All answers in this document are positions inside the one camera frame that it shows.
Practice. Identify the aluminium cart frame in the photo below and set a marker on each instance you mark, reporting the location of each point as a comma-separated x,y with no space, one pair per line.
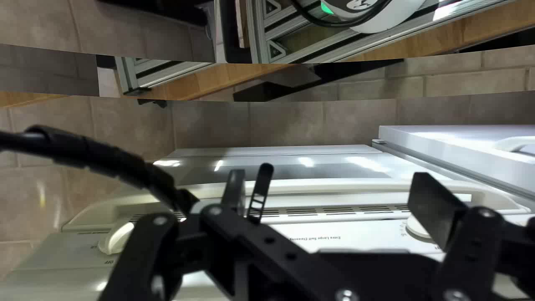
262,34

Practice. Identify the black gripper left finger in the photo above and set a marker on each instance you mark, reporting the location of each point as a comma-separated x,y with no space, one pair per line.
140,262

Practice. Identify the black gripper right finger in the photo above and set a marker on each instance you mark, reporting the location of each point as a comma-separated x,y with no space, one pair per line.
441,207

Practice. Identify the white gas stove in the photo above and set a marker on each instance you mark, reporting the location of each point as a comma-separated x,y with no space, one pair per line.
312,168

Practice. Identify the white stove burner knob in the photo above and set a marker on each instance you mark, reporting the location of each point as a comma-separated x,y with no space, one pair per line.
115,240
419,230

